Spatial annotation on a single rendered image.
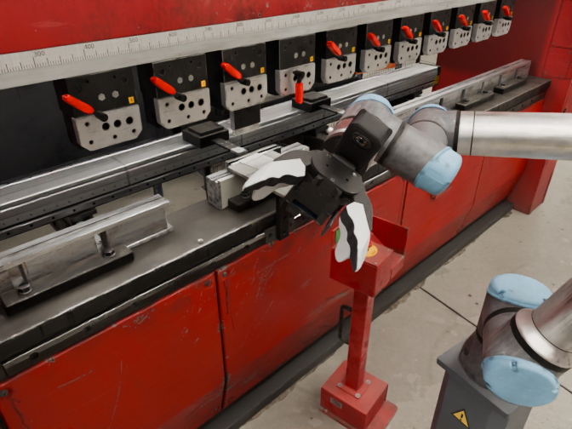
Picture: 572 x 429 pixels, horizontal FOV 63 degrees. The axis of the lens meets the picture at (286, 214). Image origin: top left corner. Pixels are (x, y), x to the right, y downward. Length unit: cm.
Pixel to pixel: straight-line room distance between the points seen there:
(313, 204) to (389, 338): 172
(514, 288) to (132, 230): 91
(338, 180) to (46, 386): 92
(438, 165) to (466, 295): 191
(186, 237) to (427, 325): 140
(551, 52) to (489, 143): 236
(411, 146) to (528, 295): 42
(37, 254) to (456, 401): 101
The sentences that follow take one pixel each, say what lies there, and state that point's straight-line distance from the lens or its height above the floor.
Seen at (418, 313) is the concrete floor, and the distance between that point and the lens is 242.
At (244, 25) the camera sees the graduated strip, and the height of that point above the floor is 139.
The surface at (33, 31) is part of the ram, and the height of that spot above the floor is 143.
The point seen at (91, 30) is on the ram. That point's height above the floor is 142.
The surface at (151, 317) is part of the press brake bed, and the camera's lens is 130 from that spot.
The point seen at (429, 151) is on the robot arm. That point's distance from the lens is 73.
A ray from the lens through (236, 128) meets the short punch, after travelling 139.
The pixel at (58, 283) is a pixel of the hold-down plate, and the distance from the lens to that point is 120.
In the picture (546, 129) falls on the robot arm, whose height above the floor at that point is 133.
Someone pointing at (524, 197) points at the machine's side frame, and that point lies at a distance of 344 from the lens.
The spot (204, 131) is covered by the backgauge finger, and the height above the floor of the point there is 104.
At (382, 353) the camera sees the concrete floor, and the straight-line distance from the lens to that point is 220.
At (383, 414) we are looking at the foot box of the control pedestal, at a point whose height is 1.
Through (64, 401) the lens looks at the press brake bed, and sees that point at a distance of 133.
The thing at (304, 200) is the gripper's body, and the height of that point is 130.
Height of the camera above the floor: 159
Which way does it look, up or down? 31 degrees down
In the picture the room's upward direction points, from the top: straight up
